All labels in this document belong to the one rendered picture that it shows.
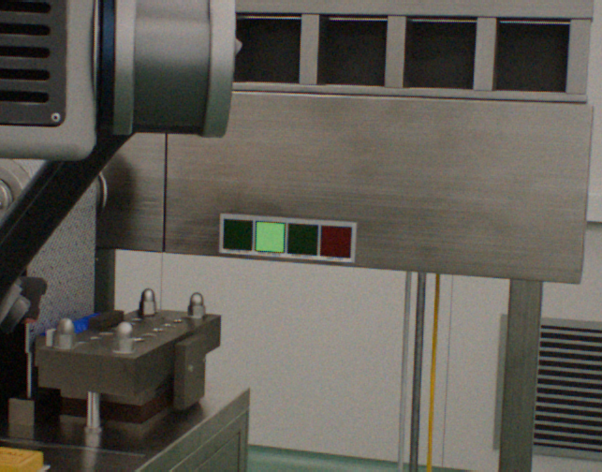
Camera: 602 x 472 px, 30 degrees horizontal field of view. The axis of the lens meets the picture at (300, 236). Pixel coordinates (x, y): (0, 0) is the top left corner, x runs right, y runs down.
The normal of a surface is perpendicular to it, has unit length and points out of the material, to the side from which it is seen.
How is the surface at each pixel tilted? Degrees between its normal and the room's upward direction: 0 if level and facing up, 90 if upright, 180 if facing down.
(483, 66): 90
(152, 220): 90
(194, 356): 90
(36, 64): 90
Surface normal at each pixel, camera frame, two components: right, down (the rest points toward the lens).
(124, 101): 0.11, 0.67
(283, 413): -0.26, 0.10
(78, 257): 0.96, 0.07
